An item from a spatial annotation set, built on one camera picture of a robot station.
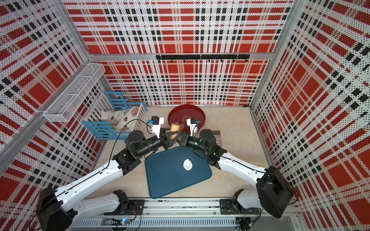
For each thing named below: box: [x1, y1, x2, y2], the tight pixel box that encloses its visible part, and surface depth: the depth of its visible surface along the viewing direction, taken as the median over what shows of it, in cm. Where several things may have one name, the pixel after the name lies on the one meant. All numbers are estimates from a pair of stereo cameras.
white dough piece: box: [183, 158, 193, 171], surface depth 89 cm
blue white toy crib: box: [81, 91, 148, 141], surface depth 105 cm
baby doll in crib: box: [100, 106, 140, 131], surface depth 107 cm
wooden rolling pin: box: [170, 122, 181, 141], surface depth 65 cm
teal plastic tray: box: [145, 146, 212, 199], surface depth 86 cm
